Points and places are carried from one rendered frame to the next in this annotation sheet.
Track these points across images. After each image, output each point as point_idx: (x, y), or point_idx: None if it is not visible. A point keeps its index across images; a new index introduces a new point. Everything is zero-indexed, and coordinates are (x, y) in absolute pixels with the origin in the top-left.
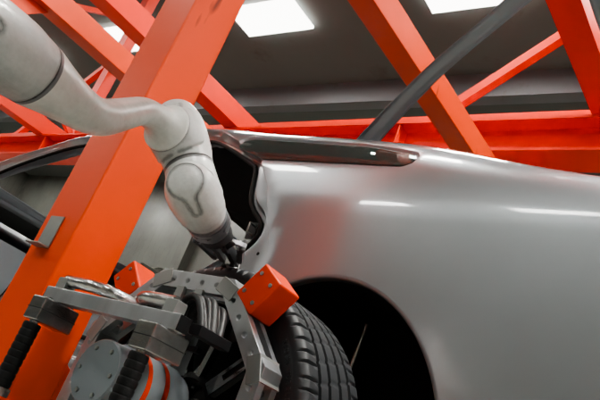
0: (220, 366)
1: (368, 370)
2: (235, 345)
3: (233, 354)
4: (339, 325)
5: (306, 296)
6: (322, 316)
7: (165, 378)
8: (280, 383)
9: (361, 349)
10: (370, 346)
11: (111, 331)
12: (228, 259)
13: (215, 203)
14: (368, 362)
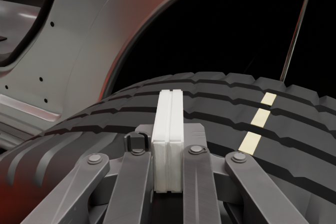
0: (128, 83)
1: (312, 35)
2: (140, 57)
3: (140, 64)
4: None
5: None
6: None
7: None
8: None
9: (307, 14)
10: (313, 2)
11: None
12: (165, 174)
13: None
14: (311, 24)
